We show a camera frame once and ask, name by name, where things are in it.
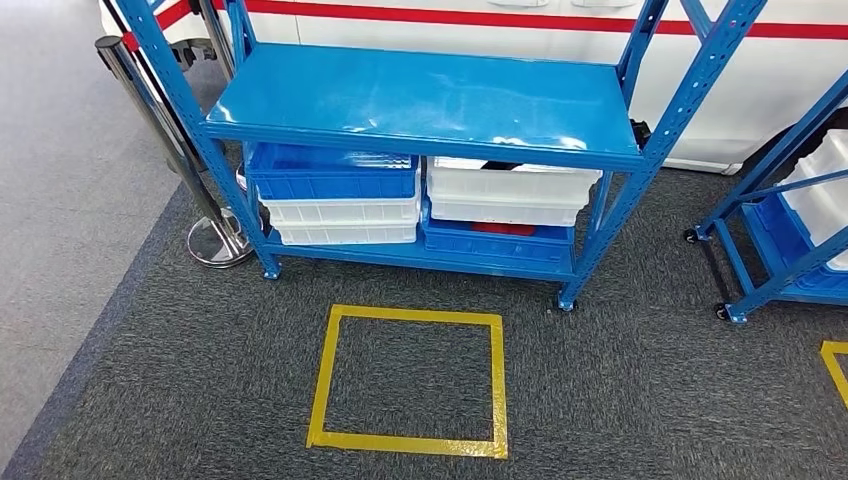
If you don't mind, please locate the large blue metal shelf rack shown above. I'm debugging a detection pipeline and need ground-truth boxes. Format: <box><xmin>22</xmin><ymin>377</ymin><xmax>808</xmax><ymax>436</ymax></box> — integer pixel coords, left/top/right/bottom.
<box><xmin>115</xmin><ymin>0</ymin><xmax>770</xmax><ymax>313</ymax></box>

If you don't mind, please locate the blue wheeled metal rack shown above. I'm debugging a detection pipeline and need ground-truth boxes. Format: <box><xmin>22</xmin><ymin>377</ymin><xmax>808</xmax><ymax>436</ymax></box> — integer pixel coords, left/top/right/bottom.
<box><xmin>684</xmin><ymin>69</ymin><xmax>848</xmax><ymax>326</ymax></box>

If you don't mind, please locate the white car red stripe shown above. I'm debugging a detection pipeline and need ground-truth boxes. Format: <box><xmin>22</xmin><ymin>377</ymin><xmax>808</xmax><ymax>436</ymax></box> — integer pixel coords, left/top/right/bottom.
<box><xmin>99</xmin><ymin>0</ymin><xmax>848</xmax><ymax>177</ymax></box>

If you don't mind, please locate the chrome round stand base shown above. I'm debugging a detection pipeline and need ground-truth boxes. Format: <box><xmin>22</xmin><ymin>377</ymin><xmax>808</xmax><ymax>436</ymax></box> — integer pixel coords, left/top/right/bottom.
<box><xmin>94</xmin><ymin>34</ymin><xmax>255</xmax><ymax>270</ymax></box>

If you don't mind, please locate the red item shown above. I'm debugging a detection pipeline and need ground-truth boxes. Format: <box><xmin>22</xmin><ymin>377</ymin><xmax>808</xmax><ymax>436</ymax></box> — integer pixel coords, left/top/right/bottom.
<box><xmin>471</xmin><ymin>222</ymin><xmax>537</xmax><ymax>238</ymax></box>

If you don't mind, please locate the translucent white plastic crate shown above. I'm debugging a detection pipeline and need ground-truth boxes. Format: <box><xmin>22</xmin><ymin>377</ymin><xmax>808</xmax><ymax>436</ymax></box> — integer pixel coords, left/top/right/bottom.
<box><xmin>778</xmin><ymin>129</ymin><xmax>848</xmax><ymax>272</ymax></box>

